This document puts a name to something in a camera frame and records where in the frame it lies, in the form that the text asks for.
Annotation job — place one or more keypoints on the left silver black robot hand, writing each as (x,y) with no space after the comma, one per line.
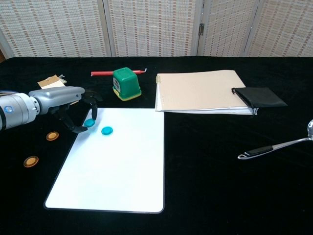
(58,96)

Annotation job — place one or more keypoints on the orange disc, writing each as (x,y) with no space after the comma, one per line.
(52,136)
(31,161)

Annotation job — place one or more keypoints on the teal disc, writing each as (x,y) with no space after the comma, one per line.
(106,130)
(89,123)

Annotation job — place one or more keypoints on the white rectangular board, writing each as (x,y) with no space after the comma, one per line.
(117,166)

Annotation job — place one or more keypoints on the brown white paper tag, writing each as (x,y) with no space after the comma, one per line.
(51,82)

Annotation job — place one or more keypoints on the red pen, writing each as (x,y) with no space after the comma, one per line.
(101,73)

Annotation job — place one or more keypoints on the green plastic box yellow base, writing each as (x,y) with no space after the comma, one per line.
(126,83)

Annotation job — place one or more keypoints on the woven folding screen panel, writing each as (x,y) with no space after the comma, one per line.
(151,27)
(53,27)
(227,27)
(283,27)

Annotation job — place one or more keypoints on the beige spiral notebook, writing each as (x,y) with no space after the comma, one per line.
(195,90)

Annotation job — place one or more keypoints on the metal screen hinge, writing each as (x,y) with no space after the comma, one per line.
(201,29)

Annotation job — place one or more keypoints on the black tablecloth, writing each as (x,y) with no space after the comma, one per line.
(220,191)

